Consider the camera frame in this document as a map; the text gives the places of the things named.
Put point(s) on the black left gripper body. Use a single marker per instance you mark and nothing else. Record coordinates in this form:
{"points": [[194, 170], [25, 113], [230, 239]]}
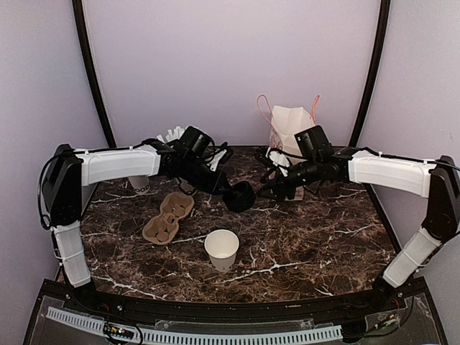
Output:
{"points": [[191, 173]]}

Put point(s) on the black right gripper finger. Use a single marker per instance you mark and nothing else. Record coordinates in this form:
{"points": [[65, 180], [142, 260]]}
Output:
{"points": [[275, 190], [261, 156]]}

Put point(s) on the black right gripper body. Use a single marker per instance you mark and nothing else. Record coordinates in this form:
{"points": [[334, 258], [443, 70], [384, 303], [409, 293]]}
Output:
{"points": [[312, 172]]}

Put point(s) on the stack of black cup lids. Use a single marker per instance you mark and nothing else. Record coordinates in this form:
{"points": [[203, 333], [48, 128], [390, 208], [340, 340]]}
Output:
{"points": [[240, 197]]}

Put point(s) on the white paper takeout bag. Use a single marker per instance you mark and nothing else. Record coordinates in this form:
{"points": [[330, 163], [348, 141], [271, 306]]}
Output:
{"points": [[285, 123]]}

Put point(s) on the white paper coffee cup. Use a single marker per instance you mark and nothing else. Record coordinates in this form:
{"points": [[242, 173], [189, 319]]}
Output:
{"points": [[221, 246]]}

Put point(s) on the brown cardboard cup carrier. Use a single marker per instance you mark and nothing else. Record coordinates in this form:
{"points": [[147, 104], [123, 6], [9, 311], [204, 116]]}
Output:
{"points": [[161, 229]]}

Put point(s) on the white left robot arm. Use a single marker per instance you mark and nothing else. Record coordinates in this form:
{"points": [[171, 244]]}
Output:
{"points": [[68, 171]]}

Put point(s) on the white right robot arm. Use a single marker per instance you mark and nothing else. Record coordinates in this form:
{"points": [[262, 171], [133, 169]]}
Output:
{"points": [[435, 180]]}

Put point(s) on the white cup holding straws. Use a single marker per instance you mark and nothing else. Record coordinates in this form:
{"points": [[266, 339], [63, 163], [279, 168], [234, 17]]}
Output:
{"points": [[186, 188]]}

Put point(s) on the bundle of white wrapped straws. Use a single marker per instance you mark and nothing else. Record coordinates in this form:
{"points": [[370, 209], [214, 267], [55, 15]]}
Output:
{"points": [[171, 134]]}

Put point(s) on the stack of white paper cups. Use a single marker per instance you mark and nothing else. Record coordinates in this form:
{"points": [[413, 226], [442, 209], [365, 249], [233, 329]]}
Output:
{"points": [[140, 184]]}

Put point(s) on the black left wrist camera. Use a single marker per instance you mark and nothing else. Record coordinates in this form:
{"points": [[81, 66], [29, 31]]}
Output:
{"points": [[194, 141]]}

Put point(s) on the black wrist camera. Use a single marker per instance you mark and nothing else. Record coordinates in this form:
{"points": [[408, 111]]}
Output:
{"points": [[314, 144], [194, 141]]}

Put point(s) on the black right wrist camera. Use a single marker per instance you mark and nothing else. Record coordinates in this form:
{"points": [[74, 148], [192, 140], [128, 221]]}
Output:
{"points": [[314, 144]]}

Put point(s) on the white slotted cable duct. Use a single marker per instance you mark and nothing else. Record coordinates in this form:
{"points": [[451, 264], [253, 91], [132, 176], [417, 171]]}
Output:
{"points": [[175, 332]]}

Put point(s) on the black table front rail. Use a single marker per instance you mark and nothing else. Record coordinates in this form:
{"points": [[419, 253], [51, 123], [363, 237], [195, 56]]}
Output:
{"points": [[346, 308]]}

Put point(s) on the black right frame post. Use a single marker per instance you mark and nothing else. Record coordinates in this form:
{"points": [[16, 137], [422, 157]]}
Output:
{"points": [[374, 66]]}

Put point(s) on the black frame post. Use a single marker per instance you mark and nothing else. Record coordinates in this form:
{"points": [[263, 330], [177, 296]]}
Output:
{"points": [[374, 66], [90, 68]]}

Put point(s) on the black left frame post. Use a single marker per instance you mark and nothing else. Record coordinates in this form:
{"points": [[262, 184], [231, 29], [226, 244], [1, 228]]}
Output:
{"points": [[90, 68]]}

